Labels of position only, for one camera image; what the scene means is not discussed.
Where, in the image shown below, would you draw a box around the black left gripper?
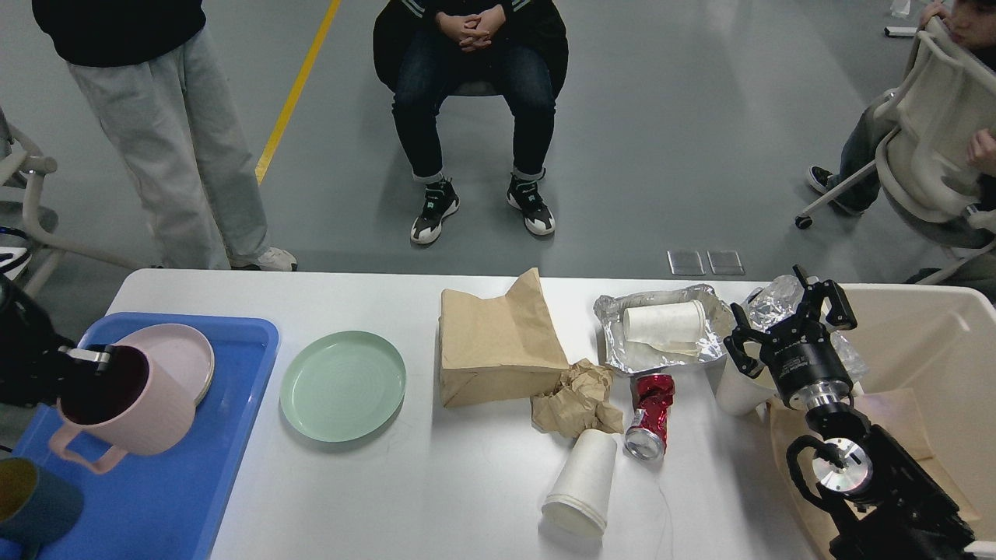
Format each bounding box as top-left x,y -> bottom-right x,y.
1,275 -> 115,408

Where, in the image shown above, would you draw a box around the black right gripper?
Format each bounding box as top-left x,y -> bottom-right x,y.
724,264 -> 859,411

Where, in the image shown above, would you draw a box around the pink mug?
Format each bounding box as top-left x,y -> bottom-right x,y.
47,346 -> 195,474

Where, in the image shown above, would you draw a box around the green plate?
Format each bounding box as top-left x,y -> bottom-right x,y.
280,331 -> 408,443

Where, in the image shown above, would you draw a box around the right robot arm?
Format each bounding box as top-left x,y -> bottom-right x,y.
724,266 -> 975,559

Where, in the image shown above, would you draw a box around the crumpled aluminium foil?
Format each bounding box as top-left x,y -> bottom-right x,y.
741,274 -> 868,382

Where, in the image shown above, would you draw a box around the pink plate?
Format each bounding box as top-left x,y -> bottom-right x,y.
115,324 -> 215,405

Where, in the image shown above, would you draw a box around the upright white paper cup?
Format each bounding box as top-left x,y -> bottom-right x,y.
715,356 -> 778,417

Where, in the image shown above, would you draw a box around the floor socket plate right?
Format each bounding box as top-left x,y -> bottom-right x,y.
707,250 -> 745,276

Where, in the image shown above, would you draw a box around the floor socket plate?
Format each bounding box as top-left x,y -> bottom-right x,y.
707,250 -> 745,276
668,250 -> 706,276

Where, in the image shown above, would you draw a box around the paper cup in foil tray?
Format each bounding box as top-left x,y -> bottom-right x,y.
622,300 -> 707,353

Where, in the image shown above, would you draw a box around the floor socket plate left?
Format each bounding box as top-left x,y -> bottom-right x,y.
668,250 -> 706,276

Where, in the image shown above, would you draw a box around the beige plastic bin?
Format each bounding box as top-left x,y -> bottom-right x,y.
843,284 -> 995,541

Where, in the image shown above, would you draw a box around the flat brown paper bag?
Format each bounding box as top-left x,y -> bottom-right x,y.
764,387 -> 994,559

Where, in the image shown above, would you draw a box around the aluminium foil tray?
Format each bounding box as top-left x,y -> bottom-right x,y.
593,284 -> 735,376

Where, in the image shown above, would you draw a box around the crushed red can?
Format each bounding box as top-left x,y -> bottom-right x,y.
625,373 -> 675,461

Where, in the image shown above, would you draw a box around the dark teal cup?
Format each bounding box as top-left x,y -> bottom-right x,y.
1,457 -> 84,554

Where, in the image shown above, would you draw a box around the blue plastic tray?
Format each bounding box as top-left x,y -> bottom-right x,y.
13,313 -> 279,559

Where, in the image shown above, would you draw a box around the white office chair right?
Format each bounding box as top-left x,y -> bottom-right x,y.
794,18 -> 995,285

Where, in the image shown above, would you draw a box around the crumpled brown paper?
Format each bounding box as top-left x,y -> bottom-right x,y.
531,359 -> 625,439

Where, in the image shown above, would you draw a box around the standing person grey trousers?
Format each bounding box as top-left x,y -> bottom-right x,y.
31,1 -> 298,271

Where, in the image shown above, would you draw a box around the lying white paper cup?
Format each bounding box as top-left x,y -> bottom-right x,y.
541,429 -> 618,538

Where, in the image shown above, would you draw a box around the large brown paper bag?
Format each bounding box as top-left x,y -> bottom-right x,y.
439,268 -> 569,408

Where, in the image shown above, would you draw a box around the seated person on right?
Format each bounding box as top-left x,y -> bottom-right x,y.
807,1 -> 995,301

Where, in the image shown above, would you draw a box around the seated person dark jeans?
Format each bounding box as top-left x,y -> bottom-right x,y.
372,0 -> 570,247

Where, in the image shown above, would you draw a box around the chair under middle person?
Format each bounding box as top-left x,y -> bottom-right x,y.
444,79 -> 502,99

